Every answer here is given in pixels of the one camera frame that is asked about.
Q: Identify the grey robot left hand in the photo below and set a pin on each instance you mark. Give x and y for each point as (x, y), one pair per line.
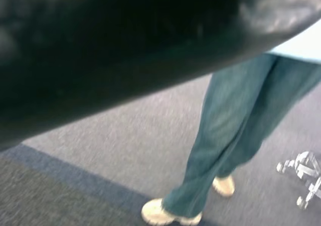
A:
(113, 45)

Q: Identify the person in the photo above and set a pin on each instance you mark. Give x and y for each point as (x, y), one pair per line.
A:
(238, 118)

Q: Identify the black round swivel stool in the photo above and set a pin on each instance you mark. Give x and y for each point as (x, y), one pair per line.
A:
(306, 166)

